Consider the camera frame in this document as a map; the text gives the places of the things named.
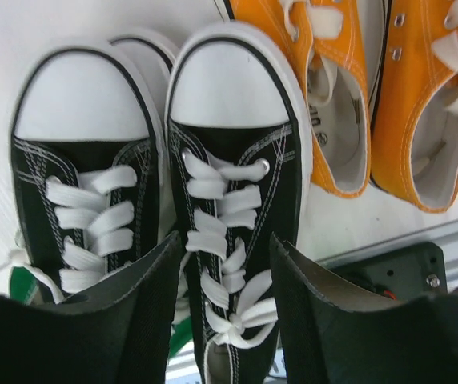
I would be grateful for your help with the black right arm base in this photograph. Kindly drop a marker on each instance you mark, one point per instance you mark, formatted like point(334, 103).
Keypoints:
point(401, 274)

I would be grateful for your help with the left orange sneaker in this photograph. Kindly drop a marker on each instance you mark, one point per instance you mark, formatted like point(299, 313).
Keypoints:
point(323, 42)

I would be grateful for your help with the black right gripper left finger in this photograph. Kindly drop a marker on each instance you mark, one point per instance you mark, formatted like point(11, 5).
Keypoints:
point(117, 331)

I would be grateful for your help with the right orange sneaker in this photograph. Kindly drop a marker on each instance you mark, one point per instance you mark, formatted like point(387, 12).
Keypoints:
point(415, 128)

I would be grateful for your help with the green sneaker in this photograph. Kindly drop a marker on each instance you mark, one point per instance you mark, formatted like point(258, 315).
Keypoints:
point(140, 42)
point(23, 287)

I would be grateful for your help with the black sneaker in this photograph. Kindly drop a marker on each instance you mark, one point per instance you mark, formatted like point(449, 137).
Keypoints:
point(240, 156)
point(88, 165)

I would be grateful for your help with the aluminium mounting rail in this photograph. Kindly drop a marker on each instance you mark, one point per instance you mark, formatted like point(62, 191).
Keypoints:
point(445, 236)

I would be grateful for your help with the orange sneaker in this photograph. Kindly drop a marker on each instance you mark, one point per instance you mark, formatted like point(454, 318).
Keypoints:
point(415, 128)
point(323, 42)

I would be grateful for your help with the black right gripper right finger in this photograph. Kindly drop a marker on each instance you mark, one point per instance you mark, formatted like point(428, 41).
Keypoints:
point(333, 331)

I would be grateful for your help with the right green sneaker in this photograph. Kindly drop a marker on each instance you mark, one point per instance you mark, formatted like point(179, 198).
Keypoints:
point(140, 42)

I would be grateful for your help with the left green sneaker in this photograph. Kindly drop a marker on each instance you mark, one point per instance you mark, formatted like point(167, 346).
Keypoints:
point(23, 287)

